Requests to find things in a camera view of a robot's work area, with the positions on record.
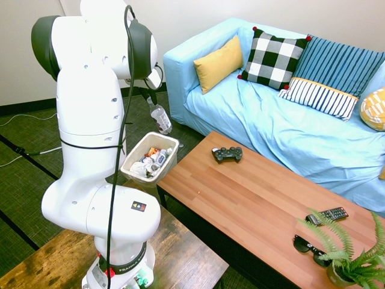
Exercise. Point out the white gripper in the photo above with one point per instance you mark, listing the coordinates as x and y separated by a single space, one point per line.
155 79

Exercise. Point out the clear plastic water bottle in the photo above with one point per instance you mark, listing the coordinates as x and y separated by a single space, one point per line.
161 117

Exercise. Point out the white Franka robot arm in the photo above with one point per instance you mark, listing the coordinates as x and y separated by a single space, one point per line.
87 105

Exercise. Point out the discarded bottle with blue label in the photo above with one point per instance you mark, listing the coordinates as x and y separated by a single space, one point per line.
162 156

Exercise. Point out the white trash bin with liner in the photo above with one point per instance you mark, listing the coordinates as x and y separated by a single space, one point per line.
170 164

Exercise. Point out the orange wrapper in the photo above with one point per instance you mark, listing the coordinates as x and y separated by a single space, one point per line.
152 150

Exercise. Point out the plain yellow pillow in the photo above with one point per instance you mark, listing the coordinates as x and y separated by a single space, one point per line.
218 64

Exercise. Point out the crumpled white paper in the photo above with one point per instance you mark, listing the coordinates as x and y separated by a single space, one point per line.
139 168

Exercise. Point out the black game controller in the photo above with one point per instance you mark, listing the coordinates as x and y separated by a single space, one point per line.
227 154

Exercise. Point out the black white checkered pillow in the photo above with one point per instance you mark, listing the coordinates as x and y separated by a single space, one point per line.
270 60

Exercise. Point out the wooden coffee table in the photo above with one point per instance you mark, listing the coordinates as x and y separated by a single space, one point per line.
240 195

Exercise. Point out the light blue covered sofa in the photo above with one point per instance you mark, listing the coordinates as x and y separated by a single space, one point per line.
300 144

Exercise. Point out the white navy striped pillow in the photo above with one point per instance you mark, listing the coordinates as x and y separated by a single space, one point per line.
319 97

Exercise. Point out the rustic wooden robot table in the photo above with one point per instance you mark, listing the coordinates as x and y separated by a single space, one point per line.
186 259

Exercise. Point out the blue striped pillow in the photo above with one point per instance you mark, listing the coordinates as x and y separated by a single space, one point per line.
337 66

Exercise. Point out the black sunglasses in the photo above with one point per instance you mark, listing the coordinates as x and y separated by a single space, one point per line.
302 244

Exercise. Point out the black TV remote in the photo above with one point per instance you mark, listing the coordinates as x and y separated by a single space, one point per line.
332 213

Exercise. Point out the yellow white patterned pillow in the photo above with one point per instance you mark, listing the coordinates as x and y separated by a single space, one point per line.
374 110

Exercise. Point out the small wooden object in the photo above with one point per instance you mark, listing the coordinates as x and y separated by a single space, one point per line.
382 174

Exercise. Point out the green fern plant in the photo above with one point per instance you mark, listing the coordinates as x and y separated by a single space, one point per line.
343 256

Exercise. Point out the green plant pot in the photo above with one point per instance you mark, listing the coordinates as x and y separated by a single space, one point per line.
334 275

